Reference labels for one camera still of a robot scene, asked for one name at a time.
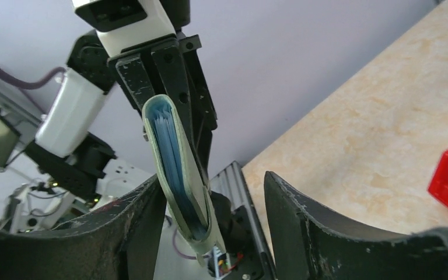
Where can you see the grey-green card holder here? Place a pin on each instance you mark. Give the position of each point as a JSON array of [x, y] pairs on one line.
[[186, 192]]

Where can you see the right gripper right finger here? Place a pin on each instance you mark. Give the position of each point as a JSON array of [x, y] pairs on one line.
[[312, 241]]

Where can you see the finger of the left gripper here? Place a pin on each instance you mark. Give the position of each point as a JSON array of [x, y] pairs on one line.
[[183, 80], [132, 74]]

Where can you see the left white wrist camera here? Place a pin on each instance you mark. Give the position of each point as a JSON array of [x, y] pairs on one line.
[[121, 25]]

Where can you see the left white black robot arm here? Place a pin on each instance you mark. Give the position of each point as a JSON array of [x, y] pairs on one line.
[[140, 46]]

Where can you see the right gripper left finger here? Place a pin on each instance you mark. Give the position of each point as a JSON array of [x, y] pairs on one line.
[[117, 241]]

